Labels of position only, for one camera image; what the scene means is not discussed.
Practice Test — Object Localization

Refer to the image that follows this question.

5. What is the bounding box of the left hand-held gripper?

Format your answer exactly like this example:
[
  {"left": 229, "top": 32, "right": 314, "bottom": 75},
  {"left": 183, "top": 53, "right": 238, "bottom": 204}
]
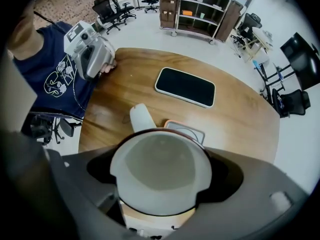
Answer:
[{"left": 63, "top": 20, "right": 116, "bottom": 82}]

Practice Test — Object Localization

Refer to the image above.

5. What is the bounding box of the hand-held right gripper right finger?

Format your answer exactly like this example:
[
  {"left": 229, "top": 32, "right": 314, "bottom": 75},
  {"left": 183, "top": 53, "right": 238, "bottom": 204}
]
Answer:
[{"left": 172, "top": 146, "right": 311, "bottom": 240}]

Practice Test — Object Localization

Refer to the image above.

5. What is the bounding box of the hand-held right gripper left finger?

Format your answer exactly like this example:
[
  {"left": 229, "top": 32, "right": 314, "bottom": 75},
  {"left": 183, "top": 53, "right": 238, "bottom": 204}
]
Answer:
[{"left": 45, "top": 145, "right": 127, "bottom": 237}]

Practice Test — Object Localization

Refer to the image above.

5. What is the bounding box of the white cup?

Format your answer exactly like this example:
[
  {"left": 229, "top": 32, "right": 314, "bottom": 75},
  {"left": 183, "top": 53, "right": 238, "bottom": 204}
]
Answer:
[{"left": 109, "top": 103, "right": 213, "bottom": 218}]

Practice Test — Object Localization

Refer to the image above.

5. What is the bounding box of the person's left hand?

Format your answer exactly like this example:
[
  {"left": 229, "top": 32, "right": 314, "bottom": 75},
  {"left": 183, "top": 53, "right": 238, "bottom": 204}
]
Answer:
[{"left": 99, "top": 55, "right": 118, "bottom": 74}]

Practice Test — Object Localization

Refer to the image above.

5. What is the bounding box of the person's navy printed t-shirt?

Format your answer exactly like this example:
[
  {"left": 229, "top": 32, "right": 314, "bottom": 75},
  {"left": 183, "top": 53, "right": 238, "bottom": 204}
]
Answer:
[{"left": 13, "top": 21, "right": 99, "bottom": 121}]

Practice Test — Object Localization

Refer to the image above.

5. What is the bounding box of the person's neck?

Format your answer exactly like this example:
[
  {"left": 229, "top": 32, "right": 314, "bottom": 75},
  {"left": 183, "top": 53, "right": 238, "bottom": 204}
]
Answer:
[{"left": 6, "top": 8, "right": 46, "bottom": 61}]

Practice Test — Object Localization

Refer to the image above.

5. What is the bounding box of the brown hanging pocket organizer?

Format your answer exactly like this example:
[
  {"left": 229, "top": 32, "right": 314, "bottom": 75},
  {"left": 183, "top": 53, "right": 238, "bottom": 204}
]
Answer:
[{"left": 159, "top": 0, "right": 180, "bottom": 30}]

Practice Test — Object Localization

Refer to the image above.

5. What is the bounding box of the black tray with white rim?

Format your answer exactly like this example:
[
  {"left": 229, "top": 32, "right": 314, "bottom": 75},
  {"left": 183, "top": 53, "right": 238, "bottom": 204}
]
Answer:
[{"left": 154, "top": 66, "right": 217, "bottom": 109}]

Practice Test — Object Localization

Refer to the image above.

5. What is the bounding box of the white wheeled shelf cart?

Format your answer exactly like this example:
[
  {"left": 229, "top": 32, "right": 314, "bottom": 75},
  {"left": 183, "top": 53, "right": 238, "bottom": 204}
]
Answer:
[{"left": 171, "top": 0, "right": 232, "bottom": 46}]

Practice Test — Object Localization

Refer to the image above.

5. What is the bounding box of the black metal stand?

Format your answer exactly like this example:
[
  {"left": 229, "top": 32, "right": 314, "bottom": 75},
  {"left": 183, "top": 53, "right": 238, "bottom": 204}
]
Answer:
[{"left": 252, "top": 59, "right": 296, "bottom": 102}]

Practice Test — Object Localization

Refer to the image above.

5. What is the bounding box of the black monitor screen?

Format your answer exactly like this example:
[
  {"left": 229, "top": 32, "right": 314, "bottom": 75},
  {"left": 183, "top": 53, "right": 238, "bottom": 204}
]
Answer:
[{"left": 279, "top": 32, "right": 320, "bottom": 92}]

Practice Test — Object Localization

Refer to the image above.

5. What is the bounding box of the light wooden table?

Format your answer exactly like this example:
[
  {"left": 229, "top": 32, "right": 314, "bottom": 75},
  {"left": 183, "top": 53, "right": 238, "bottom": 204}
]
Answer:
[{"left": 243, "top": 26, "right": 274, "bottom": 63}]

